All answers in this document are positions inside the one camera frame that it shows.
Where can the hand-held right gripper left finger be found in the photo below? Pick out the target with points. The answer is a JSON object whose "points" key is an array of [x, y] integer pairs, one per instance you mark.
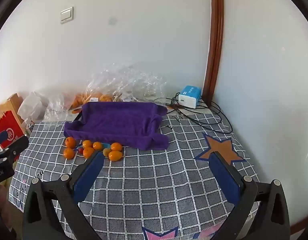
{"points": [[88, 175]]}

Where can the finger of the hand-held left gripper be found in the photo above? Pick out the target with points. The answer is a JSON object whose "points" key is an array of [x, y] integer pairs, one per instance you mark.
{"points": [[17, 145], [0, 138]]}

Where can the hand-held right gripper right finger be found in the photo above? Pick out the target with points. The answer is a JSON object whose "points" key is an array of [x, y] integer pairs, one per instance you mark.
{"points": [[226, 177]]}

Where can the large orange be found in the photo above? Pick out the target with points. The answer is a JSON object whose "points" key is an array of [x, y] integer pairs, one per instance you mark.
{"points": [[68, 153], [114, 155], [116, 146], [88, 152]]}

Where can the small red fruit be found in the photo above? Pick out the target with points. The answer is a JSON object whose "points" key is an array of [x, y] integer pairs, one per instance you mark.
{"points": [[80, 150]]}

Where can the small green fruit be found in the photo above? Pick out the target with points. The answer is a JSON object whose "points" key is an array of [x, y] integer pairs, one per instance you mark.
{"points": [[106, 152]]}

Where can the small orange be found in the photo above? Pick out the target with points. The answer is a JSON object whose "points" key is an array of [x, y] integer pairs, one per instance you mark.
{"points": [[97, 145], [87, 144], [70, 142]]}

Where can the black tray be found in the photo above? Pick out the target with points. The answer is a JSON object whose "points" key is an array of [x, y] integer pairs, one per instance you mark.
{"points": [[78, 117]]}

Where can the purple towel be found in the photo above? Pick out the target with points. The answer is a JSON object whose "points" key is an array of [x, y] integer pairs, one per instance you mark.
{"points": [[118, 122]]}

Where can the red paper bag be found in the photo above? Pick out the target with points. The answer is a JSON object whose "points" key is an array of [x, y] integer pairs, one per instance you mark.
{"points": [[7, 130]]}

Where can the white plastic bag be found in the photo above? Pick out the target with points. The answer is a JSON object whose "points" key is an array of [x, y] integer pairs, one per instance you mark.
{"points": [[31, 105]]}

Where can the clear plastic bag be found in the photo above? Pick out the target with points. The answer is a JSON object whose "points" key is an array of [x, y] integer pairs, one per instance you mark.
{"points": [[56, 105], [149, 85], [106, 85]]}

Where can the grey checked tablecloth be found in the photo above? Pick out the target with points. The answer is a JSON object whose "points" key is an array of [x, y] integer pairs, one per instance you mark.
{"points": [[149, 180]]}

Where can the red packet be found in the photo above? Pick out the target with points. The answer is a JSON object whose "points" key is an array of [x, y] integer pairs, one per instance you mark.
{"points": [[76, 110]]}

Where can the bag of oranges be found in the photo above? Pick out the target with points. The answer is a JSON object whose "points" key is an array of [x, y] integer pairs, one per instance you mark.
{"points": [[77, 101]]}

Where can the pile of bagged oranges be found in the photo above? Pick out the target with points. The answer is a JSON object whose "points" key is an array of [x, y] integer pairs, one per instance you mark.
{"points": [[103, 97]]}

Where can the blue and white tissue pack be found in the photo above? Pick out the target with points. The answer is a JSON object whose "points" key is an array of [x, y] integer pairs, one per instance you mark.
{"points": [[190, 97]]}

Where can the brown wooden door frame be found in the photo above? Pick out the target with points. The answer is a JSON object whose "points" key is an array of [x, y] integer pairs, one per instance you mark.
{"points": [[216, 42]]}

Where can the white light switch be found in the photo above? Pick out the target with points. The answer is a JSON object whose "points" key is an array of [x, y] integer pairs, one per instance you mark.
{"points": [[67, 15]]}

